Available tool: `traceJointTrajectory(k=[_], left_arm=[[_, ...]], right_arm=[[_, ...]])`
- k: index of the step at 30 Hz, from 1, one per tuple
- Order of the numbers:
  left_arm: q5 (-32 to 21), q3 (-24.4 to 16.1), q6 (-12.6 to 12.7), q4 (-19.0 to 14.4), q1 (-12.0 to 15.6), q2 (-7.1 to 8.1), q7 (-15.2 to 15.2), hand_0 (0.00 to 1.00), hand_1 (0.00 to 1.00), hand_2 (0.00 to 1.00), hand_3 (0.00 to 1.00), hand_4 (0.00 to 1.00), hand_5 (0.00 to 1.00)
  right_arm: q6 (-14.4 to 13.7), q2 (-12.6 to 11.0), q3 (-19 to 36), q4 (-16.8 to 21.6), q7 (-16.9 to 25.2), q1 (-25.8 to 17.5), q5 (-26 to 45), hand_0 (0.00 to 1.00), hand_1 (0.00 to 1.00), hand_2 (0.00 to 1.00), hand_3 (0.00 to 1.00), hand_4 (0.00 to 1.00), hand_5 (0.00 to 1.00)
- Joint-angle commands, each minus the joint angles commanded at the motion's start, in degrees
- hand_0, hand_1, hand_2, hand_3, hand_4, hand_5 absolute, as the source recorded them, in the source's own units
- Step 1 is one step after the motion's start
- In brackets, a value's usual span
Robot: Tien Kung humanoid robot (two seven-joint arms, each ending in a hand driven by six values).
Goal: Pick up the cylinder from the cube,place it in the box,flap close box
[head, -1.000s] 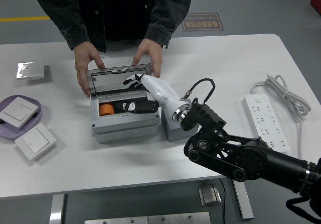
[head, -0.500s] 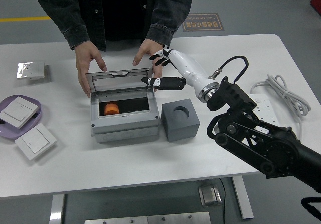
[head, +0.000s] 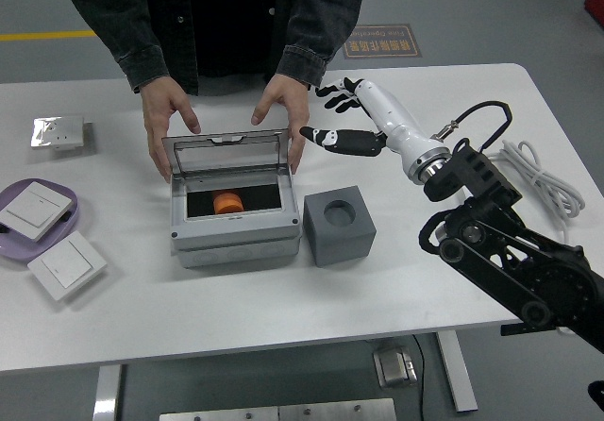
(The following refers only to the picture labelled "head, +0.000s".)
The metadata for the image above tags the person's right hand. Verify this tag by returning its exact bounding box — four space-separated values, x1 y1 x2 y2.
141 78 203 184

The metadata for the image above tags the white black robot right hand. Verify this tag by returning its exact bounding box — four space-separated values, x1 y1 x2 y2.
299 76 449 181

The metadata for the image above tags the person's left hand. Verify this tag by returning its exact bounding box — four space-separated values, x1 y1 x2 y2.
250 72 310 176

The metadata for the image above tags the orange cylinder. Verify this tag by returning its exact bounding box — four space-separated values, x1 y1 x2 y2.
211 191 243 214

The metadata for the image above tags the grey enclosure box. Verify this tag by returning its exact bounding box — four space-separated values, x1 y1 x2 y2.
161 127 303 270

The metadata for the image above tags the grey cube with round hole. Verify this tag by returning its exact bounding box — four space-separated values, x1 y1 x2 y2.
303 185 378 268

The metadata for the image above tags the metal floor socket box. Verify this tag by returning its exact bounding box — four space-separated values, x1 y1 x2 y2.
372 345 419 389

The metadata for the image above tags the brown floor sign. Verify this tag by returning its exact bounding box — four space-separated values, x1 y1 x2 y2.
343 24 423 60

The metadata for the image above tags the person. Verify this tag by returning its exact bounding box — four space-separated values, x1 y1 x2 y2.
59 0 371 96

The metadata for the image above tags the yellow floor tape line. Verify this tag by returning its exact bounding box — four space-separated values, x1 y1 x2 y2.
0 29 98 43

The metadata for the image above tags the purple tray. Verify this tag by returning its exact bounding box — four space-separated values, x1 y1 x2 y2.
0 178 80 261

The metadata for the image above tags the black table control panel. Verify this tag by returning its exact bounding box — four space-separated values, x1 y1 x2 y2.
499 322 558 337

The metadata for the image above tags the white table leg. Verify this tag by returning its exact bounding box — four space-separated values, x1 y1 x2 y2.
92 364 123 421
434 330 478 413

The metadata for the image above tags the white wall socket in wrap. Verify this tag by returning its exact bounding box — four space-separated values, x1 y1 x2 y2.
30 115 85 152

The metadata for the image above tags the white wall switch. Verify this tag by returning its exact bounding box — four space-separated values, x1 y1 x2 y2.
0 180 78 242
26 230 109 302

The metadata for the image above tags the white power cord with plug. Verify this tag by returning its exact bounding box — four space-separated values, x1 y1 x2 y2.
488 140 585 252

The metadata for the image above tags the black cable under table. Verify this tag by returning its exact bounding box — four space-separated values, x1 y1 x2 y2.
412 333 428 421

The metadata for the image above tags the grey metal base plate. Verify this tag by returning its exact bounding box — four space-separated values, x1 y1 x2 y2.
159 397 397 421

